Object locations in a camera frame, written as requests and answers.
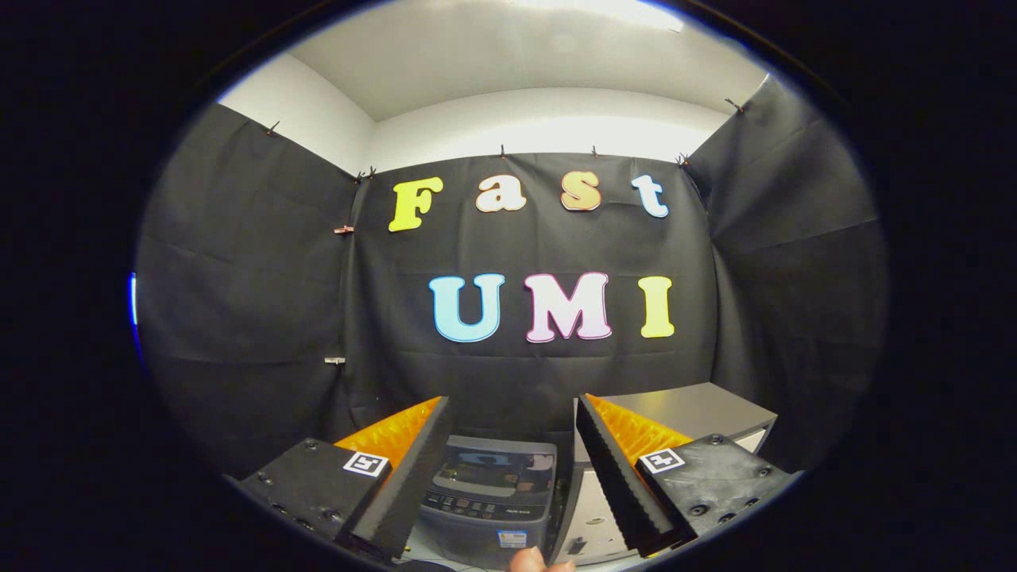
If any beige cabinet with dark top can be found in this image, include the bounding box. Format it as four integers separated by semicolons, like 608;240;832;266
555;383;779;567

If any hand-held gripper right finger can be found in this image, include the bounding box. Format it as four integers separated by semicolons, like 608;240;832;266
574;393;797;558

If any grey washing machine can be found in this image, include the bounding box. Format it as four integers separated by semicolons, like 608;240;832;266
416;435;559;570

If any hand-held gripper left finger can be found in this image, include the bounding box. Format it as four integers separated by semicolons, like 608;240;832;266
234;396;452;562

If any black backdrop cloth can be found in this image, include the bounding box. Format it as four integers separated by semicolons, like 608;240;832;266
133;75;887;479

